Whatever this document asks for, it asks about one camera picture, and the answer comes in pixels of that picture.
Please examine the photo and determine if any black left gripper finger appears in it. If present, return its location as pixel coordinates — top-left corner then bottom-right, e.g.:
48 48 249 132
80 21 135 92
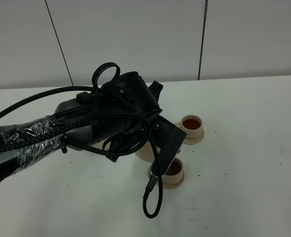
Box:
147 81 163 104
106 140 125 162

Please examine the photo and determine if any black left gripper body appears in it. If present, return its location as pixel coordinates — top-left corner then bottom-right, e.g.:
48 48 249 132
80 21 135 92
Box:
140 115 187 177

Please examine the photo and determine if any beige ceramic teapot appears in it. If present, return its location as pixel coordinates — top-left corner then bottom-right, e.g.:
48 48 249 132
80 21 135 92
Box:
135 141 155 163

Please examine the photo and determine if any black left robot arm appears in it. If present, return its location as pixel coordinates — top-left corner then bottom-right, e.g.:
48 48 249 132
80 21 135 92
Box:
0 72 186 182

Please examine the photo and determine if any beige teapot saucer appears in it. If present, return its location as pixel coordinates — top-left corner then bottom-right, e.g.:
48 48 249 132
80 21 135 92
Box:
92 140 110 151

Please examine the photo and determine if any beige far cup saucer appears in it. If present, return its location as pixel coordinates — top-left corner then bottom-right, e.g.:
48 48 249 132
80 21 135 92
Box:
174 122 205 145

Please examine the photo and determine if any beige cup saucer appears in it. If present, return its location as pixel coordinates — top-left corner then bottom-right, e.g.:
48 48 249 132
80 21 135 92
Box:
174 122 205 145
162 172 185 190

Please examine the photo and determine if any beige far teacup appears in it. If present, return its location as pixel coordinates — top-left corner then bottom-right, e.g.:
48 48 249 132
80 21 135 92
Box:
179 115 203 140

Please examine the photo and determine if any beige teacup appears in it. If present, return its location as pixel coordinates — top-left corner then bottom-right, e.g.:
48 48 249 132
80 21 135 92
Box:
163 158 184 185
179 115 203 140

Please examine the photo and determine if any beige near teacup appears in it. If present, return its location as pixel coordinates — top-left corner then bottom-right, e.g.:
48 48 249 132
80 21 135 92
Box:
163 158 184 185

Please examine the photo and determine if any beige near cup saucer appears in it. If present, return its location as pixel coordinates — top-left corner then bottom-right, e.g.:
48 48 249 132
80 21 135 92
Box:
162 172 185 190

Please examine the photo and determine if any black braided cable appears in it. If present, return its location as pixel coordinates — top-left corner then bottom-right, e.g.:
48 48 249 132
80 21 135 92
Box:
0 61 164 219

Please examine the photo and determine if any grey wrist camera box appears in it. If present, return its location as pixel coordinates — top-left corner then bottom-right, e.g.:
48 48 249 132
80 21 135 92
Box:
149 147 178 177

